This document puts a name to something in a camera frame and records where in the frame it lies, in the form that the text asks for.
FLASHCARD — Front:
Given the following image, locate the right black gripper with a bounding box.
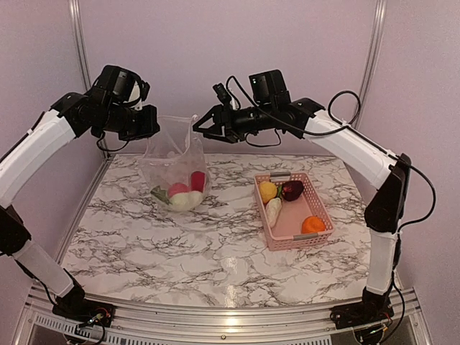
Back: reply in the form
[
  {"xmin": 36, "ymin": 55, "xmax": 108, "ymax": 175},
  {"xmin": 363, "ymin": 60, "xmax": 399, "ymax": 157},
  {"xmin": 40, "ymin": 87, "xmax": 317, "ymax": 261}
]
[{"xmin": 194, "ymin": 101, "xmax": 276, "ymax": 142}]

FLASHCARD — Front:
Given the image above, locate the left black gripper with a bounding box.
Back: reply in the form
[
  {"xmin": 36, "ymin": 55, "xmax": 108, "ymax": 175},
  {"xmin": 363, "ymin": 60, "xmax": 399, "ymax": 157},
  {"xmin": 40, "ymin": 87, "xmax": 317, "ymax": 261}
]
[{"xmin": 93, "ymin": 101, "xmax": 159, "ymax": 141}]

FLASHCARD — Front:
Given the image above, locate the dark red fuzzy fruit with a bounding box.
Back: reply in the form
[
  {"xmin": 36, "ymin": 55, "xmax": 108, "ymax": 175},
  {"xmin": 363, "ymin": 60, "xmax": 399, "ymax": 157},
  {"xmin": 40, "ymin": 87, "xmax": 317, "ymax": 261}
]
[{"xmin": 190, "ymin": 171, "xmax": 206, "ymax": 193}]

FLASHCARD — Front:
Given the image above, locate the clear zip top bag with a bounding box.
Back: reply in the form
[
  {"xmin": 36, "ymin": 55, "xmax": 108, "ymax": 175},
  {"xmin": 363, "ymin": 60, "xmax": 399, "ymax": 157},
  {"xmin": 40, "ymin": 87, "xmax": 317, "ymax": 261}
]
[{"xmin": 139, "ymin": 114, "xmax": 211, "ymax": 211}]

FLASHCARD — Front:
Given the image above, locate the red apple toy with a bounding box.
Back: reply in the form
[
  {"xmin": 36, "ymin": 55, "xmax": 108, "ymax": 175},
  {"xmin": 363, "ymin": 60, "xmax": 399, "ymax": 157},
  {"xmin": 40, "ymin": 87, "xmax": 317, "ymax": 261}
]
[{"xmin": 167, "ymin": 183, "xmax": 189, "ymax": 198}]

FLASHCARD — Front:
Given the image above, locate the white radish with leaves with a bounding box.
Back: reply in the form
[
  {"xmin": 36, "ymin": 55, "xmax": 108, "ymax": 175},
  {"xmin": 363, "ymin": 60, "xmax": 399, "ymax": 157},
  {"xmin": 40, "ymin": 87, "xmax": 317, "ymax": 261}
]
[{"xmin": 150, "ymin": 186, "xmax": 204, "ymax": 212}]

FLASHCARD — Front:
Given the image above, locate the pink perforated plastic basket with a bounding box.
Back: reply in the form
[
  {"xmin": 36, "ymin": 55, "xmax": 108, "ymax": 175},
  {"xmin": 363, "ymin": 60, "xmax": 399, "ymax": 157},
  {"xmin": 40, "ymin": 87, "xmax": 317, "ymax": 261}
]
[{"xmin": 254, "ymin": 172, "xmax": 334, "ymax": 251}]

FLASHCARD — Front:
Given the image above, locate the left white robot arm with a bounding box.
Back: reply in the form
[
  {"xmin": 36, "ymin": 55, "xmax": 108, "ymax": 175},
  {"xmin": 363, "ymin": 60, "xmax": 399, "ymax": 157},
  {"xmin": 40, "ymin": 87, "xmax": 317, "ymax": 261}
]
[{"xmin": 1, "ymin": 93, "xmax": 160, "ymax": 320}]

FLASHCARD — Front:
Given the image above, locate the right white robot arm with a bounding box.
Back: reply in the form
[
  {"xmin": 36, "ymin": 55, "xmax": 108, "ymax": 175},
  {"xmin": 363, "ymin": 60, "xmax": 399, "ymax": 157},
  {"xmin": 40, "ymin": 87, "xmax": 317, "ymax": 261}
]
[{"xmin": 193, "ymin": 98, "xmax": 410, "ymax": 322}]

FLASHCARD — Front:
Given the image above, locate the yellow lemon toy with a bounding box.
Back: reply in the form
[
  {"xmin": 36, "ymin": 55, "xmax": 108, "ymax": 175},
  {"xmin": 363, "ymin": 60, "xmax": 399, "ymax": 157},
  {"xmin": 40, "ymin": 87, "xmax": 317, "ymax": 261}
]
[{"xmin": 259, "ymin": 180, "xmax": 277, "ymax": 204}]

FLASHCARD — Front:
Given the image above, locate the dark maroon eggplant toy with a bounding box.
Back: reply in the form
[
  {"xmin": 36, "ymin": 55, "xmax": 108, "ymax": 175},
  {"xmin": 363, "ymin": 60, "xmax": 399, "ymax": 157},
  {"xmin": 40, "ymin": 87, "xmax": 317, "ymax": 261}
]
[{"xmin": 281, "ymin": 180, "xmax": 304, "ymax": 202}]

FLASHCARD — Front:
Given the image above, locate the white radish upper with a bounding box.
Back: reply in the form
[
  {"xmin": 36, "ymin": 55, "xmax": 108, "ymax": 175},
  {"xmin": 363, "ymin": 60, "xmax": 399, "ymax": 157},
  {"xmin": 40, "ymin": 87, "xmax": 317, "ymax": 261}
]
[{"xmin": 265, "ymin": 198, "xmax": 282, "ymax": 227}]

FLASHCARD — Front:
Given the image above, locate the orange tangerine toy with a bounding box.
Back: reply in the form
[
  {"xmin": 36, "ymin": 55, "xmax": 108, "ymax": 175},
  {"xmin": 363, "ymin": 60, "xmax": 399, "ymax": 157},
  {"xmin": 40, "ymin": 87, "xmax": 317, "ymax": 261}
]
[{"xmin": 301, "ymin": 216, "xmax": 326, "ymax": 234}]

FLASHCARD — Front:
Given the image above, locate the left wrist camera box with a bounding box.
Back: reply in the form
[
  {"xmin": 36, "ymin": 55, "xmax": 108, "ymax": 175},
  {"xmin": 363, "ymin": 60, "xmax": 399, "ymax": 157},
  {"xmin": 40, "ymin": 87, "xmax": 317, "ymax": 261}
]
[{"xmin": 88, "ymin": 65, "xmax": 150, "ymax": 110}]

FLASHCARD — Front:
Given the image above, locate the left aluminium frame post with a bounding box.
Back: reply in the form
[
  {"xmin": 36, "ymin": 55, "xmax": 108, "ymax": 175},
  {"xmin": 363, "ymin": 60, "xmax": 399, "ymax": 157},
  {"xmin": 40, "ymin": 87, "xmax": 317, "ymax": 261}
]
[{"xmin": 68, "ymin": 0, "xmax": 111, "ymax": 159}]

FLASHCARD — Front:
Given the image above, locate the aluminium frame post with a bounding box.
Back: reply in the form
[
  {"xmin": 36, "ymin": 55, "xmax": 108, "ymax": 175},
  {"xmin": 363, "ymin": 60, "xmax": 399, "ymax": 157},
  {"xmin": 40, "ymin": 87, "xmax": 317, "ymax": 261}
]
[
  {"xmin": 68, "ymin": 0, "xmax": 111, "ymax": 159},
  {"xmin": 354, "ymin": 0, "xmax": 387, "ymax": 129}
]

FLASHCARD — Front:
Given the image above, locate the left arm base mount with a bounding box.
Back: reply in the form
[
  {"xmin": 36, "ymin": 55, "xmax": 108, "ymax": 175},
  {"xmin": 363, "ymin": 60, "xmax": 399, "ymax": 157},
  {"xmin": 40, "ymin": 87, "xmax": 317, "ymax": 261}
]
[{"xmin": 52, "ymin": 283, "xmax": 115, "ymax": 328}]

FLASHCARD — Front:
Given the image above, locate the right aluminium frame post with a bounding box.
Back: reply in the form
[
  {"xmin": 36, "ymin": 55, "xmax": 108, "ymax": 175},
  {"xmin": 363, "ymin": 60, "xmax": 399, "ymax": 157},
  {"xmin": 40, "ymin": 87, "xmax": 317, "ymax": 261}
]
[{"xmin": 354, "ymin": 0, "xmax": 387, "ymax": 129}]

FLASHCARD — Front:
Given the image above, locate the front aluminium rail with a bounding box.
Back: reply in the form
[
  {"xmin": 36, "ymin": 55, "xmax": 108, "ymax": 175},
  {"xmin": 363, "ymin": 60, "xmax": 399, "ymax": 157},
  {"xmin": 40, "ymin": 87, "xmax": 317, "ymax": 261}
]
[{"xmin": 12, "ymin": 285, "xmax": 434, "ymax": 344}]

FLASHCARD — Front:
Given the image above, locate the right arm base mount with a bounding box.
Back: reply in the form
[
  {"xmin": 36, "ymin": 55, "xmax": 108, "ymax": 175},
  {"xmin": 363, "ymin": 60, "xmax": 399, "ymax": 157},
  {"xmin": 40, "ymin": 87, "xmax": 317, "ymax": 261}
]
[{"xmin": 330, "ymin": 287, "xmax": 395, "ymax": 329}]

